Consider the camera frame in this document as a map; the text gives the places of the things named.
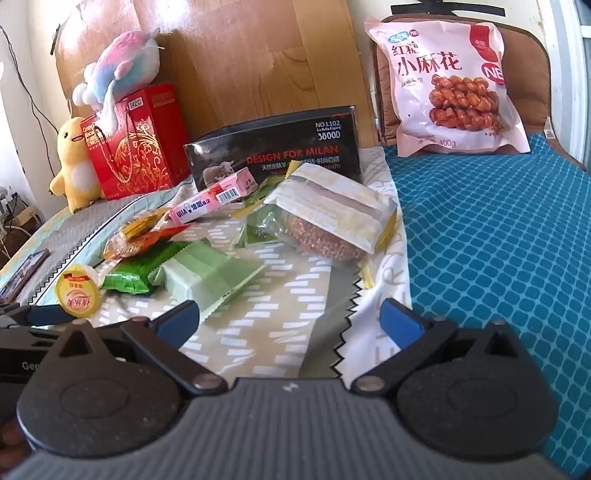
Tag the brown cushion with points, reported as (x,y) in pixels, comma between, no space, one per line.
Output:
(531,83)

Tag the smartphone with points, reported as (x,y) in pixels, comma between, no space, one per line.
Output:
(23,274)

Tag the small green tea sachet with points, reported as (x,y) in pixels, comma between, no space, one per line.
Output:
(256,230)

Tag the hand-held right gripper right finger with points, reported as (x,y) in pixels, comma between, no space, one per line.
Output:
(401,323)

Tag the clear bag with round cake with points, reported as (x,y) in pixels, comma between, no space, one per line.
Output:
(328,212)

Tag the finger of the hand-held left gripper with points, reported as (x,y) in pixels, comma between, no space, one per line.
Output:
(48,314)

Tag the long pink candy packet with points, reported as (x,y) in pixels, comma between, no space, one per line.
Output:
(198,207)

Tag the beige white patterned cloth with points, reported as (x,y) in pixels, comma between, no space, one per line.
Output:
(295,295)

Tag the red gift box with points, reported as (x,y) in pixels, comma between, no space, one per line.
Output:
(138,147)

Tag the black tape on wall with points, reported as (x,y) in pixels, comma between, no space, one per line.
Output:
(422,7)

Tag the dark green snack packet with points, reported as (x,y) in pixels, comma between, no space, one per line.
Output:
(134,272)

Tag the yellow green sachet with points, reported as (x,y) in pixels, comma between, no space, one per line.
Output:
(251,196)

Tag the yellow jelly cup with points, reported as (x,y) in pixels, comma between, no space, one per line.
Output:
(77,293)

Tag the small pink carton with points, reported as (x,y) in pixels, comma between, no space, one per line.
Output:
(233,184)

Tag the small yellow sachet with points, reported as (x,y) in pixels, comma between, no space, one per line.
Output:
(365,278)

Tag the black printed box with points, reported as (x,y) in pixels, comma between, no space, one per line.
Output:
(295,143)

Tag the light green snack packet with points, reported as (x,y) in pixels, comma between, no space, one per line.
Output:
(207,277)

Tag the large pink snack bag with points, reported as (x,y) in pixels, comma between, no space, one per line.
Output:
(443,83)

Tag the wooden headboard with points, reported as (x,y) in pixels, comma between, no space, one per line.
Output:
(258,60)

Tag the yellow duck plush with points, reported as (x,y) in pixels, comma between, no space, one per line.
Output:
(74,166)

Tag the orange clear snack packet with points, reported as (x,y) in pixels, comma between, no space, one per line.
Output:
(131,235)

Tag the power strip with plugs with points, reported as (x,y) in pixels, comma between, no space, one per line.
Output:
(16,217)

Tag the pastel plush toy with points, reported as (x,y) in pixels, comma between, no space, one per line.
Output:
(124,64)

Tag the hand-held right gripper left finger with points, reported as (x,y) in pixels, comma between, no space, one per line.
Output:
(178,318)

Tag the person's left hand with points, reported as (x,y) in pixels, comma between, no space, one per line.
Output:
(9,436)

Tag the grey teal bedsheet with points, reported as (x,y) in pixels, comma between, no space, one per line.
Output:
(69,230)

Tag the blue patterned blanket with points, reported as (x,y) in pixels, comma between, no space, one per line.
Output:
(489,240)

